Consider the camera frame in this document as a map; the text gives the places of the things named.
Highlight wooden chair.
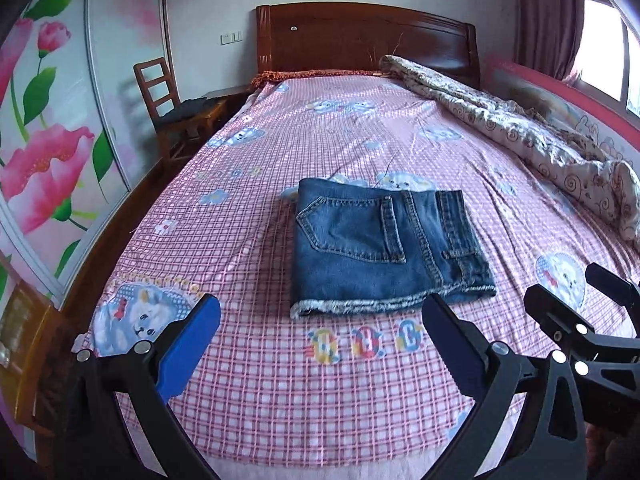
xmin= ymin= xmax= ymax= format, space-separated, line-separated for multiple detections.
xmin=133 ymin=57 xmax=228 ymax=161

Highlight wooden nightstand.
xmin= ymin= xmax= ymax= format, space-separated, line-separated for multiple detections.
xmin=205 ymin=85 xmax=258 ymax=113

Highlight purple curtain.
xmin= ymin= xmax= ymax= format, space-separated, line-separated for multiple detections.
xmin=510 ymin=0 xmax=586 ymax=81

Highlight pink checked bed sheet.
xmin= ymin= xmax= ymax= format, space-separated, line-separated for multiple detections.
xmin=72 ymin=77 xmax=640 ymax=461

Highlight orange fringed cloth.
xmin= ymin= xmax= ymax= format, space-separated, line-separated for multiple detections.
xmin=251 ymin=69 xmax=386 ymax=87

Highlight dark cloth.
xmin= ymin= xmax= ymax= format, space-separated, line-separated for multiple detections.
xmin=155 ymin=97 xmax=221 ymax=123

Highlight wooden cabinet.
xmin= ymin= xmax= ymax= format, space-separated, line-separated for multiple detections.
xmin=0 ymin=255 xmax=66 ymax=438

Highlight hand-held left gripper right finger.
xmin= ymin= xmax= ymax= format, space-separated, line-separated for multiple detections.
xmin=421 ymin=294 xmax=588 ymax=480

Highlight beige patterned quilt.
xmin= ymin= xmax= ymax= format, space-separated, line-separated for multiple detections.
xmin=380 ymin=55 xmax=640 ymax=251

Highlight wooden bed frame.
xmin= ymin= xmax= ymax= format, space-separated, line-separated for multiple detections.
xmin=60 ymin=2 xmax=481 ymax=321

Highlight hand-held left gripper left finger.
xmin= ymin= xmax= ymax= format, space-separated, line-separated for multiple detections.
xmin=60 ymin=294 xmax=222 ymax=480

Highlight flower print wardrobe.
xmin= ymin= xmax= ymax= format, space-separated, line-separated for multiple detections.
xmin=0 ymin=0 xmax=173 ymax=306

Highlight window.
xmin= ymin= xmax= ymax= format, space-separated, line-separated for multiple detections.
xmin=575 ymin=0 xmax=640 ymax=116

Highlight blue denim pants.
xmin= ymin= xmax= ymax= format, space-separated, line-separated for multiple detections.
xmin=290 ymin=177 xmax=497 ymax=320

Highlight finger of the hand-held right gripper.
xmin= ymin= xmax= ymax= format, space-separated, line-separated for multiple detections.
xmin=584 ymin=262 xmax=640 ymax=311
xmin=524 ymin=284 xmax=640 ymax=423

